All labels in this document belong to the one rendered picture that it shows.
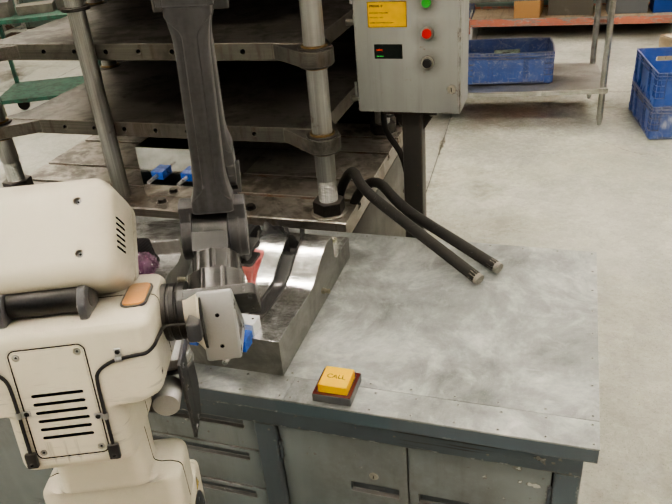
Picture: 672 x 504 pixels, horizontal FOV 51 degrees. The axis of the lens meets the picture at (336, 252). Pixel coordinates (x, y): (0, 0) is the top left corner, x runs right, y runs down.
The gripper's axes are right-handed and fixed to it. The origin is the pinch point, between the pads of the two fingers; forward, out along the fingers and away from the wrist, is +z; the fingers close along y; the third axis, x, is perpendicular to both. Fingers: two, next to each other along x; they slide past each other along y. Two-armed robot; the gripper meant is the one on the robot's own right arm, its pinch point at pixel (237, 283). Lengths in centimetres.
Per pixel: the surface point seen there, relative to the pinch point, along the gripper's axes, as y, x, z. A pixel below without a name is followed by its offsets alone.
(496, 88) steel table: -16, -371, 81
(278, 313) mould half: -4.3, -7.7, 12.4
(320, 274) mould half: -8.3, -24.9, 12.9
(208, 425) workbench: 12.4, 3.1, 38.6
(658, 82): -115, -348, 69
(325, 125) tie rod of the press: 4, -73, -5
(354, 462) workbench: -22.4, 3.4, 42.1
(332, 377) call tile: -20.0, 4.7, 17.2
